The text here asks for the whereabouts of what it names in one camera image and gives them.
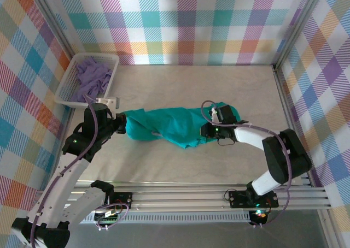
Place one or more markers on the white plastic mesh basket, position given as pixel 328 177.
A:
pixel 109 57

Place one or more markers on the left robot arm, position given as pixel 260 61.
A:
pixel 68 177

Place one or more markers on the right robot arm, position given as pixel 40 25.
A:
pixel 246 136

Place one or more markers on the aluminium mounting rail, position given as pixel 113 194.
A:
pixel 177 201

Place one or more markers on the aluminium table edge rail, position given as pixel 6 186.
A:
pixel 284 95
pixel 68 114

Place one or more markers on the purple cloth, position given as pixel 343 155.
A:
pixel 90 81

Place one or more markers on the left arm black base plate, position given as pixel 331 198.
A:
pixel 124 200

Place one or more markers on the aluminium corner post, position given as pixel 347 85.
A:
pixel 298 26
pixel 54 24

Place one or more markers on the teal t-shirt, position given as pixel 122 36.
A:
pixel 169 122

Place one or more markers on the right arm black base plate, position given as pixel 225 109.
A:
pixel 238 199

